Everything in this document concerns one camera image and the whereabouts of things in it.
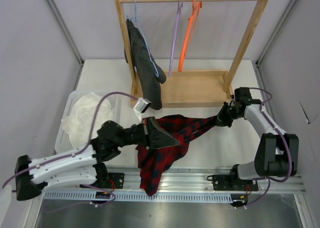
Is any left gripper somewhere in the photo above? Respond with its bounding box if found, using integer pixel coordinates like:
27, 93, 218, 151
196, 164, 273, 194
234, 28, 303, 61
113, 116, 179, 151

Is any red plaid skirt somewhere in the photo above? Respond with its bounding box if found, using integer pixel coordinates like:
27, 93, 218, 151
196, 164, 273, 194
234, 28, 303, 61
136, 114, 216, 196

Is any purple plastic hanger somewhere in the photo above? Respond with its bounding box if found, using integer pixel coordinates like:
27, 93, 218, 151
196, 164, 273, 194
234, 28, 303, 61
168, 0, 183, 77

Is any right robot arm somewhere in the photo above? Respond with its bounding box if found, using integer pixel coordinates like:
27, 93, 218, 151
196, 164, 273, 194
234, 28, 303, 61
215, 87, 299, 190

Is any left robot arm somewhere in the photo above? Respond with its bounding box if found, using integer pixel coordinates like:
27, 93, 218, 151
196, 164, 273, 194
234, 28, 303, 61
14, 117, 180, 201

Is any orange plastic hanger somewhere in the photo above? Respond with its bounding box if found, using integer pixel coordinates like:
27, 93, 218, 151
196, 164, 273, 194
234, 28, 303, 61
178, 0, 203, 72

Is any wooden clothes rack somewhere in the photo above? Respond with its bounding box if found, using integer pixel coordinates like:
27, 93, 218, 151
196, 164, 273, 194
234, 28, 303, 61
114, 0, 269, 108

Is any grey dotted garment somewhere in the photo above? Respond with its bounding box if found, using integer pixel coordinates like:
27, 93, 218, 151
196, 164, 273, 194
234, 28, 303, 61
126, 19, 167, 110

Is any white cloth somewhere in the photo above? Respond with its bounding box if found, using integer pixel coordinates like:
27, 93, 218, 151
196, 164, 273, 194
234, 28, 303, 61
61, 91, 115, 150

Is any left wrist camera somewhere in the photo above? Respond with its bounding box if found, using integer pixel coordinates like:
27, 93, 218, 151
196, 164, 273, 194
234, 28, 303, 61
133, 97, 152, 114

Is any aluminium mounting rail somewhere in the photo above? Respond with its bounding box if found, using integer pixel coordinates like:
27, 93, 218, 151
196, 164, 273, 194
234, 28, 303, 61
33, 165, 303, 191

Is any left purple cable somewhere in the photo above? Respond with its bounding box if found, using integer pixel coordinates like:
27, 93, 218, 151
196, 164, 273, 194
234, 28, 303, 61
1, 91, 140, 190

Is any slotted cable duct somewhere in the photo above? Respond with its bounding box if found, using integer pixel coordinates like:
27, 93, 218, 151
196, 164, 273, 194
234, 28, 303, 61
44, 190, 233, 204

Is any light blue wire hanger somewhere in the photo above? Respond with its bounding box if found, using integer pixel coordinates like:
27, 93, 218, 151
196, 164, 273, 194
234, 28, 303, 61
126, 0, 159, 78

